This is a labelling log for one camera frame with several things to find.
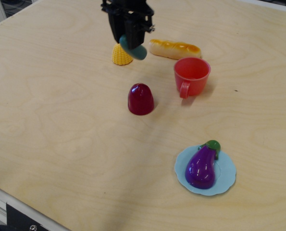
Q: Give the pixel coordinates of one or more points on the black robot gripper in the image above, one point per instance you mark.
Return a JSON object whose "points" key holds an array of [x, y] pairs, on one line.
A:
{"points": [[131, 18]]}

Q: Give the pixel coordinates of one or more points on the green toy cucumber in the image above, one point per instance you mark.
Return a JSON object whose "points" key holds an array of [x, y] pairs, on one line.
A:
{"points": [[138, 53]]}

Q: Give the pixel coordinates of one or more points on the red plastic cup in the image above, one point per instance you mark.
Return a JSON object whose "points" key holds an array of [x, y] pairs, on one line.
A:
{"points": [[191, 75]]}

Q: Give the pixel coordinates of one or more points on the yellow toy corn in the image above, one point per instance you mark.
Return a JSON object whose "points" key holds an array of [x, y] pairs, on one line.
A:
{"points": [[119, 56]]}

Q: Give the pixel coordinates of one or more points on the toy bread loaf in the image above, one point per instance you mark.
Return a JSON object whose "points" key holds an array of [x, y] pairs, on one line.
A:
{"points": [[173, 50]]}

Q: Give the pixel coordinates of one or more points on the dark red toy dome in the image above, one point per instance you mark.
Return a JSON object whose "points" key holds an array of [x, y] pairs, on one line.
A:
{"points": [[140, 99]]}

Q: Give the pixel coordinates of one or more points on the purple toy eggplant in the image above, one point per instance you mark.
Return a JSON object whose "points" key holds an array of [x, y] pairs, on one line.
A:
{"points": [[200, 171]]}

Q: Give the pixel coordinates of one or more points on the light blue plate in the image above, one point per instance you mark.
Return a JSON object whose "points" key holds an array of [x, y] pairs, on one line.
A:
{"points": [[225, 172]]}

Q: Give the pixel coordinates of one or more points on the aluminium table frame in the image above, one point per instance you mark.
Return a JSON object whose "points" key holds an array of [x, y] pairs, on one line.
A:
{"points": [[5, 197]]}

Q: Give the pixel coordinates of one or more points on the black corner bracket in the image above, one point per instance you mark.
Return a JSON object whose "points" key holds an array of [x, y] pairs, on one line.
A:
{"points": [[24, 218]]}

